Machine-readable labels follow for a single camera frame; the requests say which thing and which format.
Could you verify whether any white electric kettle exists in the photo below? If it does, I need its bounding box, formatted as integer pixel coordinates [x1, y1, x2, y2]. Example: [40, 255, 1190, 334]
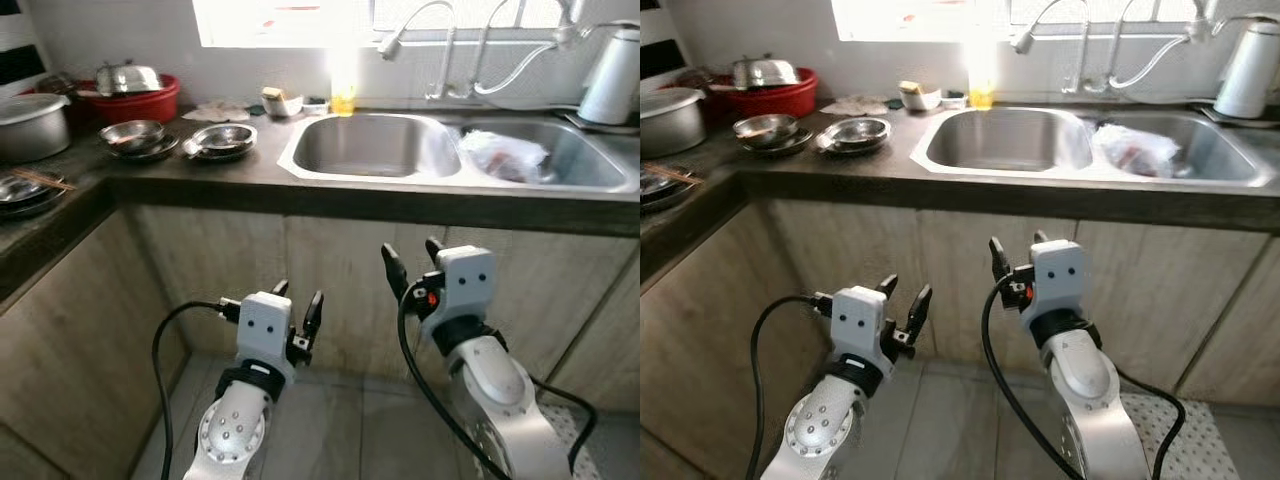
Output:
[1212, 18, 1280, 121]
[578, 22, 641, 127]

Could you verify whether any stainless steel sink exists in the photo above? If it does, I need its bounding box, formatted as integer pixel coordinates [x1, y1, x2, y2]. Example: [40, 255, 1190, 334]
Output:
[910, 105, 1280, 196]
[277, 110, 641, 201]

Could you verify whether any grey wood cabinet door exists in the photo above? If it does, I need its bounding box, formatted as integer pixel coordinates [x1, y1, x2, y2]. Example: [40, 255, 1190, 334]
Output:
[915, 210, 1081, 376]
[550, 245, 641, 411]
[755, 200, 926, 376]
[640, 428, 706, 480]
[1070, 218, 1266, 391]
[0, 425, 71, 480]
[128, 203, 291, 381]
[283, 212, 451, 381]
[640, 200, 831, 480]
[445, 225, 631, 389]
[1180, 235, 1280, 406]
[0, 205, 191, 480]

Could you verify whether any domed steel lid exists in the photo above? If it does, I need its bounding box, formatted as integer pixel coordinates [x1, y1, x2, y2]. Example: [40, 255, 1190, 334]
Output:
[732, 55, 801, 91]
[96, 62, 164, 98]

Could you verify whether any white cup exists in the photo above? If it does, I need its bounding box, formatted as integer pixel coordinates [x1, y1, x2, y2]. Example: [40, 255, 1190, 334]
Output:
[261, 87, 304, 118]
[898, 81, 942, 112]

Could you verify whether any chrome faucet with curved hose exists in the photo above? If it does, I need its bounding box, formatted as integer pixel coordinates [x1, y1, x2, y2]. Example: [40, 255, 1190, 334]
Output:
[1105, 0, 1226, 94]
[470, 0, 591, 99]

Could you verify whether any silver metal cooking pot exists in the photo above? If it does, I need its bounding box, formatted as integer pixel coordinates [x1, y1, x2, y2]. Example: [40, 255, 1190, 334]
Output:
[0, 92, 73, 165]
[640, 87, 707, 159]

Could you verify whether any white plastic bag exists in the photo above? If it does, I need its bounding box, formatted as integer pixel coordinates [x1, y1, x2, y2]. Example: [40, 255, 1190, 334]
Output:
[458, 128, 551, 184]
[1090, 122, 1181, 179]

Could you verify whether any bright window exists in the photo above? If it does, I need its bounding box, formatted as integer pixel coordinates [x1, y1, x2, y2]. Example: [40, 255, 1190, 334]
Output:
[192, 0, 641, 49]
[830, 0, 1280, 43]

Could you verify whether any brown wooden chopstick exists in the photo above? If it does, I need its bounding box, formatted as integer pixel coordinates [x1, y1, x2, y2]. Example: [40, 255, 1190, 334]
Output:
[648, 163, 704, 186]
[8, 168, 77, 193]
[6, 170, 73, 194]
[645, 165, 701, 188]

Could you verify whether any white dotted floor mat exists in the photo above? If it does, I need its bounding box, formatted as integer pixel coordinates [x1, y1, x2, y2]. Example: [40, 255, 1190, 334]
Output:
[540, 405, 603, 480]
[1120, 390, 1241, 480]

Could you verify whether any red plastic basin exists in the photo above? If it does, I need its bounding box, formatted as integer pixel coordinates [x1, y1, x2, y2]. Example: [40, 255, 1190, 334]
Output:
[715, 68, 819, 119]
[78, 73, 182, 125]

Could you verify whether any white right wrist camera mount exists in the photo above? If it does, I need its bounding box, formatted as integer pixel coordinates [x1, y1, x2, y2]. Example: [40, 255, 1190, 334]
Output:
[1030, 240, 1089, 313]
[435, 245, 498, 321]

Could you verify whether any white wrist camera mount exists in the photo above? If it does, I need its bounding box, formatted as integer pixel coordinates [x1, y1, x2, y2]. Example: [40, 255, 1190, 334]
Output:
[236, 291, 294, 369]
[830, 286, 889, 363]
[1030, 240, 1089, 313]
[435, 245, 498, 321]

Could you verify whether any black kettle base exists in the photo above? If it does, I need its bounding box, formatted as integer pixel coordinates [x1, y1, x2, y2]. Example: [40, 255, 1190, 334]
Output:
[562, 108, 641, 136]
[1190, 100, 1280, 129]

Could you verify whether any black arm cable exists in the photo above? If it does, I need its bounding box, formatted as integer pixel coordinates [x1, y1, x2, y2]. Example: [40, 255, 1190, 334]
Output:
[748, 292, 833, 480]
[397, 285, 599, 480]
[152, 298, 241, 480]
[980, 280, 1186, 480]

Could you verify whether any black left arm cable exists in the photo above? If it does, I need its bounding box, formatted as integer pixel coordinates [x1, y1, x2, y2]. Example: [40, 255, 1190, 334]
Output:
[748, 292, 833, 480]
[152, 298, 241, 480]

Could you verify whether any white cloth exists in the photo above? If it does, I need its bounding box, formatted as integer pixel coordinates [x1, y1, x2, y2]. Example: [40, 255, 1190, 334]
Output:
[183, 100, 251, 123]
[820, 95, 888, 117]

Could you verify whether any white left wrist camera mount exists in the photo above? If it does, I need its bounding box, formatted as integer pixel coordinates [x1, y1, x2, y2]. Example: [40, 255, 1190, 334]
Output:
[830, 286, 889, 363]
[236, 291, 294, 369]

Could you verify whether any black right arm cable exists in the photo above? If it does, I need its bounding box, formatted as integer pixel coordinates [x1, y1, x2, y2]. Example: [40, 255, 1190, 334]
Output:
[397, 285, 599, 480]
[980, 280, 1186, 480]

